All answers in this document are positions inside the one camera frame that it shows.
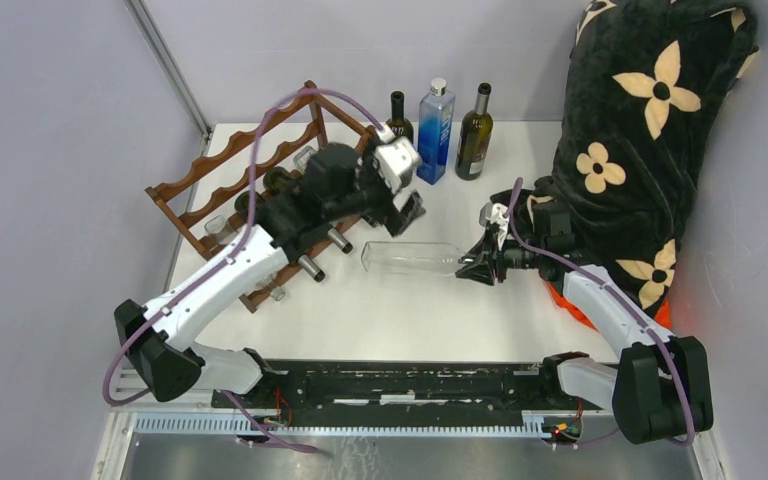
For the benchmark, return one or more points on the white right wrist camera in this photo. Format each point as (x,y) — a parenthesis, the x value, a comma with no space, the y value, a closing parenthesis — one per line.
(494,218)

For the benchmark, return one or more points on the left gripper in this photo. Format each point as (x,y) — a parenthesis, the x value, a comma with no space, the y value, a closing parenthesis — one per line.
(412,210)

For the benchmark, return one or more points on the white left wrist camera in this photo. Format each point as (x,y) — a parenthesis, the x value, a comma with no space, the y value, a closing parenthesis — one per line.
(397,159)

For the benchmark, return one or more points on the clear square bottle black cap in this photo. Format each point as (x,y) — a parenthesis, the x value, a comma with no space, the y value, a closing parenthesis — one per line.
(303,157)

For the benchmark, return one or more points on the clear round glass bottle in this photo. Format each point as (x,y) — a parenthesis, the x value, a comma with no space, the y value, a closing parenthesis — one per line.
(414,258)

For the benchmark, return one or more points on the blue square glass bottle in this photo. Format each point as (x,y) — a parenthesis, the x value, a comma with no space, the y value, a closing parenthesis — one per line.
(436,111)

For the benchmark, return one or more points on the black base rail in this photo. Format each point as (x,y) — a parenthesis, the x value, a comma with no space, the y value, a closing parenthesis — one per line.
(299,398)

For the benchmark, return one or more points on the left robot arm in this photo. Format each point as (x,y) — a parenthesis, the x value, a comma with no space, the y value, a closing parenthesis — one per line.
(159,337)

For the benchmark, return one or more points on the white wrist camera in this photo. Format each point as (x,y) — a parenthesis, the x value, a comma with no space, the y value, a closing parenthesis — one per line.
(397,159)
(494,218)

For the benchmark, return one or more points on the brown wooden wine rack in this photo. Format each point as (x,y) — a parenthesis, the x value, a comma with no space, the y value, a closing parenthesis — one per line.
(215,180)

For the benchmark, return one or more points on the orange cloth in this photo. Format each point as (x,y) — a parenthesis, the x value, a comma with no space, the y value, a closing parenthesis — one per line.
(662,315)

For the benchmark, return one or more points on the green wine bottle brown label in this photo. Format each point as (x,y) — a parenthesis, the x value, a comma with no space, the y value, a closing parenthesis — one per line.
(304,261)

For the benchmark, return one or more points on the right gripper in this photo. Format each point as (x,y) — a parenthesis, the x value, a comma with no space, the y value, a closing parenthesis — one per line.
(492,257)

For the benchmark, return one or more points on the black floral blanket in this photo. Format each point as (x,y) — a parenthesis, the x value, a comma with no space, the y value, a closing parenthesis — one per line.
(646,82)

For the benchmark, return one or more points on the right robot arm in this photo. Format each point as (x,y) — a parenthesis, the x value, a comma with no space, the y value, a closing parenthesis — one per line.
(660,388)

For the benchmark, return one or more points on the aluminium corner profile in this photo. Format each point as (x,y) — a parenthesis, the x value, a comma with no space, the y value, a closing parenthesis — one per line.
(170,67)

